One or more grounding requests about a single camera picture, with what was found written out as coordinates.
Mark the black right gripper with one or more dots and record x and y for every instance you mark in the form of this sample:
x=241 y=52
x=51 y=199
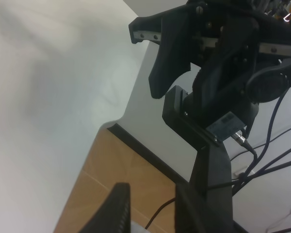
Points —
x=182 y=33

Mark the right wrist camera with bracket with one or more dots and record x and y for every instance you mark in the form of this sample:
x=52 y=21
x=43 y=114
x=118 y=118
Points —
x=211 y=173

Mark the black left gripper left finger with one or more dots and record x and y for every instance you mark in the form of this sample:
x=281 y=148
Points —
x=113 y=216

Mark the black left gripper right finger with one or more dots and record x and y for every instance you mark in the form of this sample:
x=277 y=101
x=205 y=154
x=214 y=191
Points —
x=193 y=215

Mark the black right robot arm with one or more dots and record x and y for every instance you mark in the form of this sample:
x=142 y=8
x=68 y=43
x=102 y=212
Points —
x=271 y=78

